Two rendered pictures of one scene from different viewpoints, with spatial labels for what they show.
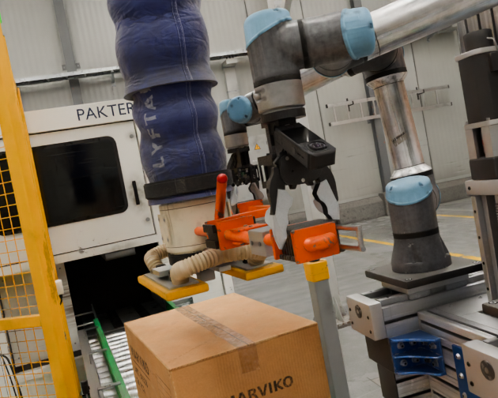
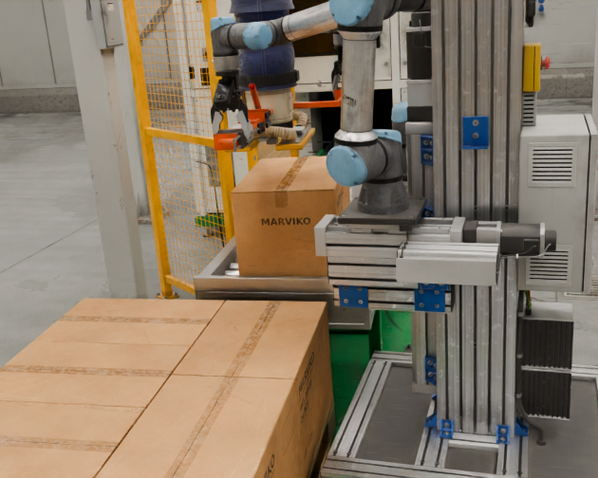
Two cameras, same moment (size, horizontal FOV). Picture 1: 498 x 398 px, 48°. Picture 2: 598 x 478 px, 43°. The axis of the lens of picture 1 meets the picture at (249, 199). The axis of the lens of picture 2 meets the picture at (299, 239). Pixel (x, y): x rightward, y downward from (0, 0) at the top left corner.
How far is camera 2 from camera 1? 177 cm
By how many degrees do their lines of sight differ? 35
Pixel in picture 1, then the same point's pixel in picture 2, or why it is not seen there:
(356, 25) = (249, 35)
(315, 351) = (329, 207)
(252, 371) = (283, 208)
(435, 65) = not seen: outside the picture
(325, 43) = (236, 42)
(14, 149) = (207, 16)
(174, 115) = not seen: hidden behind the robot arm
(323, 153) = (218, 101)
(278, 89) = (217, 61)
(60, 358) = (225, 172)
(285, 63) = (221, 48)
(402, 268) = not seen: hidden behind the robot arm
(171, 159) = (245, 63)
